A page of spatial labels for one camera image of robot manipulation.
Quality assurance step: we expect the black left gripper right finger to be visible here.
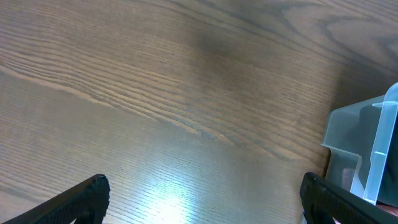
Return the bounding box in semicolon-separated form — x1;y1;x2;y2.
300;172;397;224

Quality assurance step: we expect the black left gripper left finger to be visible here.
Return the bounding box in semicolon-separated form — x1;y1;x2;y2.
4;174;110;224

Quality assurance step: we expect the pink garment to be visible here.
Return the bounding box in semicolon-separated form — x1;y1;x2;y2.
377;204;398;217

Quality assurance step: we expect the black garment with tape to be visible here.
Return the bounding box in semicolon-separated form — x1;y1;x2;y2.
360;105;397;207

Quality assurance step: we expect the clear plastic storage bin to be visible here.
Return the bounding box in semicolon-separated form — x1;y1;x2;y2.
322;85;397;207

